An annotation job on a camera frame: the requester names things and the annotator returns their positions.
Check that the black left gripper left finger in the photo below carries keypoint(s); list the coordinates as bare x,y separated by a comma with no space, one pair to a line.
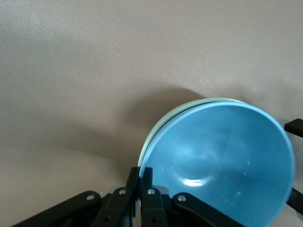
113,208

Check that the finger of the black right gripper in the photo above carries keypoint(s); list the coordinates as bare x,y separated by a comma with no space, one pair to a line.
297,201
296,127

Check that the pale green bowl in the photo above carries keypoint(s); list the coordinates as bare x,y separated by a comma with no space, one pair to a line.
203,101

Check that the blue bowl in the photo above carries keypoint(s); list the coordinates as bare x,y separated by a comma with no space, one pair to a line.
225,146

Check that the brown table cloth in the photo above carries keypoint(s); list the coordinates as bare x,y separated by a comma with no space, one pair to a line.
82,82

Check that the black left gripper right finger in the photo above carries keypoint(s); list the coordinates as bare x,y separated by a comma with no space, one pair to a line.
154,208

